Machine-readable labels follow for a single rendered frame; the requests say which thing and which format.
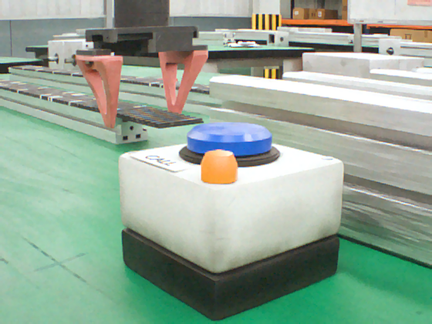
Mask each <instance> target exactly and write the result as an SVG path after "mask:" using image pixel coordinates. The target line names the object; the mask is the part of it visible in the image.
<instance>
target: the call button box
mask: <svg viewBox="0 0 432 324"><path fill-rule="evenodd" d="M203 157H204V154H199V153H195V152H193V151H190V150H188V148H187V144H182V145H177V146H172V147H161V148H157V149H151V150H142V151H131V152H128V153H126V154H123V155H122V156H120V159H119V175H120V213H121V221H122V223H123V225H124V226H126V227H127V228H124V229H123V230H122V252H123V260H124V262H125V264H126V265H127V266H129V267H130V268H131V269H133V270H134V271H135V272H137V273H139V274H141V275H142V276H143V277H145V278H147V279H149V280H150V281H152V282H153V283H154V284H156V285H158V286H160V287H161V288H162V289H164V290H166V291H167V292H169V293H170V294H172V295H174V296H175V297H177V298H179V299H180V300H181V301H183V302H186V303H187V304H189V305H191V306H192V307H194V308H195V309H196V310H197V311H199V312H202V313H204V314H205V315H206V316H208V317H210V318H211V319H215V320H220V319H223V318H224V317H227V316H230V315H232V314H235V313H237V312H242V311H244V310H246V309H249V308H251V307H253V306H256V305H259V304H261V303H263V302H267V301H268V300H271V299H275V298H278V297H280V296H282V295H285V294H288V293H290V292H293V291H295V290H296V289H300V288H302V287H304V286H307V285H310V284H312V283H314V282H317V281H318V280H321V279H324V278H327V277H329V276H331V275H334V274H335V273H336V270H337V262H338V260H339V239H338V237H337V236H335V234H336V233H338V232H339V229H340V219H341V205H342V190H343V175H344V166H343V162H341V161H340V160H337V159H334V158H333V157H325V156H321V155H318V154H312V153H309V152H305V151H301V150H295V149H292V148H289V147H283V146H279V145H275V144H272V149H271V150H270V151H267V152H264V153H262V154H254V155H247V156H235V159H236V161H237V163H238V180H237V181H235V182H232V183H226V184H211V183H207V182H203V181H202V180H201V161H202V160H203Z"/></svg>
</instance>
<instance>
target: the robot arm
mask: <svg viewBox="0 0 432 324"><path fill-rule="evenodd" d="M113 13H114V24H113V27H114V28H104V29H85V36H86V42H93V49H79V50H76V62H77V65H78V67H79V68H80V69H81V71H82V74H83V76H84V77H85V79H86V81H87V83H88V85H89V87H90V89H91V90H92V92H93V95H94V96H95V97H96V101H97V106H98V107H99V109H100V112H101V115H102V117H103V122H104V125H105V127H109V128H114V124H115V119H116V112H117V107H118V98H119V90H120V74H121V71H122V65H123V58H122V57H121V56H112V55H111V53H112V52H135V51H140V50H141V52H148V53H155V52H158V53H159V57H160V65H161V68H160V69H161V73H162V78H163V82H164V90H165V94H166V99H167V109H168V112H170V111H171V112H173V113H178V114H181V113H182V110H183V108H184V104H185V102H186V99H187V95H188V93H189V91H190V89H191V87H192V86H193V85H194V83H195V81H196V79H197V77H198V75H199V73H200V71H201V70H202V69H203V67H204V64H205V63H206V61H207V59H208V45H205V44H193V39H199V25H181V26H170V0H114V7H113ZM178 63H181V64H184V65H185V68H184V74H183V76H182V80H181V85H180V89H179V92H178V95H177V94H176V82H177V64H178ZM100 73H101V75H102V78H103V83H102V80H101V76H100ZM103 87H104V89H103ZM104 90H105V92H104ZM105 94H106V95H105ZM176 97H177V98H176Z"/></svg>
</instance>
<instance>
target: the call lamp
mask: <svg viewBox="0 0 432 324"><path fill-rule="evenodd" d="M201 180H202V181H203V182H207V183H211V184H226V183H232V182H235V181H237V180H238V163H237V161H236V159H235V156H234V154H233V153H232V152H229V151H223V150H214V151H209V152H207V153H205V155H204V157H203V160H202V161H201Z"/></svg>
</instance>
